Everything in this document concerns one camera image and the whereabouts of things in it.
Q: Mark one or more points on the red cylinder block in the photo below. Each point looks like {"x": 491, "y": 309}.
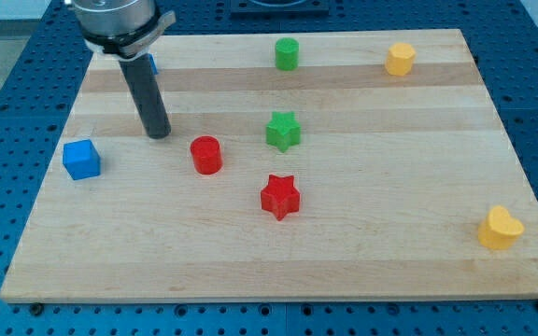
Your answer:
{"x": 206, "y": 155}

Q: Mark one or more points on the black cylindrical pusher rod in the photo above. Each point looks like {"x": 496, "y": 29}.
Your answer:
{"x": 144, "y": 89}

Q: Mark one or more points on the yellow hexagon block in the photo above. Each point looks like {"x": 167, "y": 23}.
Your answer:
{"x": 400, "y": 59}

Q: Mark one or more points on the blue block behind rod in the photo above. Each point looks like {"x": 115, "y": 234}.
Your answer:
{"x": 153, "y": 65}

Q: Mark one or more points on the wooden board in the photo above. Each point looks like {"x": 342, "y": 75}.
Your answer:
{"x": 378, "y": 170}

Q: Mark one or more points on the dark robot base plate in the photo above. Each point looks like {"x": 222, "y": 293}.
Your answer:
{"x": 244, "y": 8}

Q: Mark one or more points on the green cylinder block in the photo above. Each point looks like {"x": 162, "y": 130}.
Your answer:
{"x": 287, "y": 54}

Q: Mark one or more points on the red star block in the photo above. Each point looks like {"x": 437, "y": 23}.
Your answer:
{"x": 280, "y": 196}

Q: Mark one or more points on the green star block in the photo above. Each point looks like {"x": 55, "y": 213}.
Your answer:
{"x": 283, "y": 131}

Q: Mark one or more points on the blue cube block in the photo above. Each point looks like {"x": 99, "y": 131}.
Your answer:
{"x": 81, "y": 159}

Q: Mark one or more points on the yellow heart block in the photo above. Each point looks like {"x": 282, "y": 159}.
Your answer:
{"x": 499, "y": 230}

